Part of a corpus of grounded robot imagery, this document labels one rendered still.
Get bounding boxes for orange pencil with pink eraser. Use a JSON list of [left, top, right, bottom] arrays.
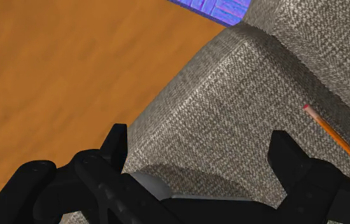
[[302, 104, 350, 174]]

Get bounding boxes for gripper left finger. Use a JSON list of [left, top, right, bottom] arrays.
[[0, 123, 176, 224]]

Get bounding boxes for grey fabric sofa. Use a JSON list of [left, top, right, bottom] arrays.
[[59, 0, 350, 224]]

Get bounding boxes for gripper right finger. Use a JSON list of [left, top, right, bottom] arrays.
[[267, 130, 350, 224]]

